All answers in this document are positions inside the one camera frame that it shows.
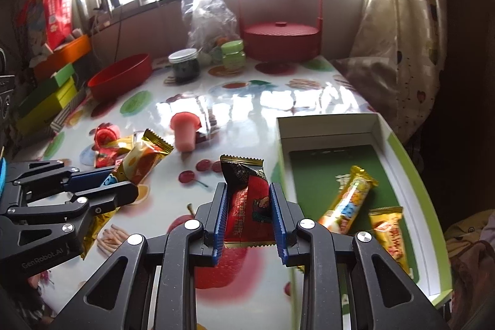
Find green white cardboard box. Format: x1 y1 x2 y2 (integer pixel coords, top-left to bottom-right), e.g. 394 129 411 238
278 113 452 307

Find red lid jelly cup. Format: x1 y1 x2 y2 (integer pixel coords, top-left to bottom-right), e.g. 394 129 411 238
94 123 121 148

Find red oval plastic bowl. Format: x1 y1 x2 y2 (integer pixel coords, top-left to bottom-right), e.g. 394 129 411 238
87 54 153 102

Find pink jelly cup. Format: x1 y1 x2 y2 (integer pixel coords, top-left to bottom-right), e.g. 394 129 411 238
170 111 201 152

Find dark jar with white lid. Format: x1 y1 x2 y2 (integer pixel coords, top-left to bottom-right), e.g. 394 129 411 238
168 48 200 84

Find gold peanut candy packet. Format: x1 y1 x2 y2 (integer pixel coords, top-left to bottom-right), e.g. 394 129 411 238
368 206 410 274

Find clear plastic bag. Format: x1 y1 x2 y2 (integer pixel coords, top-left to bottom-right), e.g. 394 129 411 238
181 0 240 52

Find patterned beige curtain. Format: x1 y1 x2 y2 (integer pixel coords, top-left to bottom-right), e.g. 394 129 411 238
335 0 447 142

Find red snack bag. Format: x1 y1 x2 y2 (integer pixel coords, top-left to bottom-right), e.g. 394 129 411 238
42 0 72 50

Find stacked colourful boxes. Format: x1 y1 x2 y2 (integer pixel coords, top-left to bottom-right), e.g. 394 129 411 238
16 34 95 136

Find yellow black snack packet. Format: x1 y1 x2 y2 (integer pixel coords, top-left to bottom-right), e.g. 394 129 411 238
95 136 134 168

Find red black snack packet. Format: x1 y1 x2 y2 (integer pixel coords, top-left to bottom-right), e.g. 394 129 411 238
220 154 275 248

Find red basket with handle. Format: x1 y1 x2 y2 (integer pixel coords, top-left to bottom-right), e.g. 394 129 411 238
238 0 323 63

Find small green jar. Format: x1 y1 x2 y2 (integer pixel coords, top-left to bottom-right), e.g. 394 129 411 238
221 39 246 70

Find pile of clothes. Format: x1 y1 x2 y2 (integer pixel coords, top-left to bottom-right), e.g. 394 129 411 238
445 210 494 329

